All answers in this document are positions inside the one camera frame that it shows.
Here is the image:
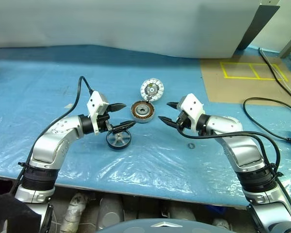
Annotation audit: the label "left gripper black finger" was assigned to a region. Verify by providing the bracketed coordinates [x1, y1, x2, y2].
[108, 102, 128, 113]
[106, 120, 137, 135]

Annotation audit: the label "grey robot torso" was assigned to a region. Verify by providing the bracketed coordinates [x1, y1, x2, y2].
[97, 218, 253, 233]

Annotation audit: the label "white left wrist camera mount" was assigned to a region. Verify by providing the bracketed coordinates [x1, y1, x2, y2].
[86, 90, 110, 135]

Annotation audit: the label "brown cardboard mat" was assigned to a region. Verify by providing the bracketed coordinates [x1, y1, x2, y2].
[200, 55, 291, 107]

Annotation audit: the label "silver motor housing copper windings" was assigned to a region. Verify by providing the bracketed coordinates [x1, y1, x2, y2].
[130, 100, 157, 124]

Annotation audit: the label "thin black cable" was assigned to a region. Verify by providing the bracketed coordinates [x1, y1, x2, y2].
[259, 47, 286, 83]

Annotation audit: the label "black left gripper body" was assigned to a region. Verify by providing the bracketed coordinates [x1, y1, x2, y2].
[97, 106, 114, 133]

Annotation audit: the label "dark grey panel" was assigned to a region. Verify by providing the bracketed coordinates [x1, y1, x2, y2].
[237, 4, 281, 51]

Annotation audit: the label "blue plastic table cover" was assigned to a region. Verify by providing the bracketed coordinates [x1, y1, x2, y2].
[0, 45, 291, 211]

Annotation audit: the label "grey cable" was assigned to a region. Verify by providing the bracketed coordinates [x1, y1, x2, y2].
[259, 48, 291, 101]

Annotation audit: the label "round silver motor end cover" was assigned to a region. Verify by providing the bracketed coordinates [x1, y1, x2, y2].
[140, 79, 165, 101]

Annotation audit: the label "black rounded shape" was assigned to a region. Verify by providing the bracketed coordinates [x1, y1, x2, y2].
[0, 194, 39, 233]

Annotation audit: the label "grey rounded shape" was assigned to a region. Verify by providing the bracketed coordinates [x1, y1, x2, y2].
[97, 196, 124, 230]

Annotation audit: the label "black spoked rotor ring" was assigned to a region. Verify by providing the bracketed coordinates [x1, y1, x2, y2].
[106, 130, 132, 151]

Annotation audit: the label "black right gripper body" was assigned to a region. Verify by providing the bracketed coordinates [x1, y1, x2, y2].
[175, 109, 193, 132]

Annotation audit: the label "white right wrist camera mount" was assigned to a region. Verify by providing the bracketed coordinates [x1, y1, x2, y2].
[178, 93, 206, 133]

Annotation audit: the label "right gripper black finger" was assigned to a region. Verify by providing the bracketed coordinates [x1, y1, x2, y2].
[158, 116, 182, 131]
[166, 101, 182, 111]

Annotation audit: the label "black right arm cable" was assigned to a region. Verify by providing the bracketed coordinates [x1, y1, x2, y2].
[180, 130, 291, 223]

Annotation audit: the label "white rounded shape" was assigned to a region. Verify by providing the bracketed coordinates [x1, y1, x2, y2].
[60, 193, 89, 230]

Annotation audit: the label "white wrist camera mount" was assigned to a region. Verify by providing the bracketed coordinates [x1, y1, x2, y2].
[178, 93, 206, 133]
[86, 90, 110, 135]

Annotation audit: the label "black looped power cable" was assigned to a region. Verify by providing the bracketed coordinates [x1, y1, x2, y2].
[243, 97, 291, 143]

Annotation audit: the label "white backdrop sheet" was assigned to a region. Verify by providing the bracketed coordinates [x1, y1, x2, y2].
[0, 0, 260, 59]

